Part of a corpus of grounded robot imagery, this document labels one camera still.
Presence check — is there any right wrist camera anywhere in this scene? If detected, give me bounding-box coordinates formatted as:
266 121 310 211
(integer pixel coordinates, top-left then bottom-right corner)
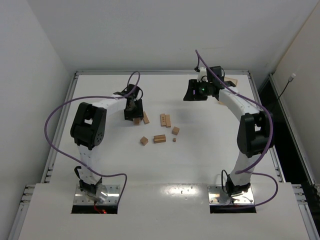
194 66 208 83

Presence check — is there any printed light wood block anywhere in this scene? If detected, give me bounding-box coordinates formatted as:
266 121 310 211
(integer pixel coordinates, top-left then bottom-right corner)
160 113 167 127

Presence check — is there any dark striped wood block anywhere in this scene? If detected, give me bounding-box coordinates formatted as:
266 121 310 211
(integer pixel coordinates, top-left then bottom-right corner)
153 134 167 144

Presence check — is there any metal base plate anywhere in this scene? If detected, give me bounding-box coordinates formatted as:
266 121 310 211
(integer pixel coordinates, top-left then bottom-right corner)
73 184 120 206
207 185 255 207

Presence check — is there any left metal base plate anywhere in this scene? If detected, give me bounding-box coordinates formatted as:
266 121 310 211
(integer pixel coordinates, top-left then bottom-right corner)
73 184 120 206

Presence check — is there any tilted small wood block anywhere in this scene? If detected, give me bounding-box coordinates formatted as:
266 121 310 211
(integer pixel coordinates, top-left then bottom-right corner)
140 136 149 146

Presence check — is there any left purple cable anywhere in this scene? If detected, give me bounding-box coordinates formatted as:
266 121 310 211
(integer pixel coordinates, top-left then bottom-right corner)
44 70 141 204

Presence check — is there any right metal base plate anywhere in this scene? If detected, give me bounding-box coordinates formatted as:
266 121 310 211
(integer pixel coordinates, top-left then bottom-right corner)
207 185 255 207

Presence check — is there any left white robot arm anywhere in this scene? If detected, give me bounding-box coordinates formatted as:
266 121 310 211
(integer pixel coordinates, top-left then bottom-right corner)
70 84 144 200

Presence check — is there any right small wood block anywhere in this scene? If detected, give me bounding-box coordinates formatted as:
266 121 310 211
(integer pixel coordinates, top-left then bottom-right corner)
172 126 180 135

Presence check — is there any clear amber plastic box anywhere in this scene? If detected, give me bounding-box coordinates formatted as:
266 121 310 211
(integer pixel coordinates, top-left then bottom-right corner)
224 77 238 86

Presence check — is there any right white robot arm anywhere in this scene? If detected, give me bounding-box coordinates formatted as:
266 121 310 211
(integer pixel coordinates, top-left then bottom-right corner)
183 66 273 197

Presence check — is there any grey wall cable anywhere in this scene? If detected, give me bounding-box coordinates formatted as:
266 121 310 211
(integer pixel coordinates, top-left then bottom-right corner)
276 73 297 101

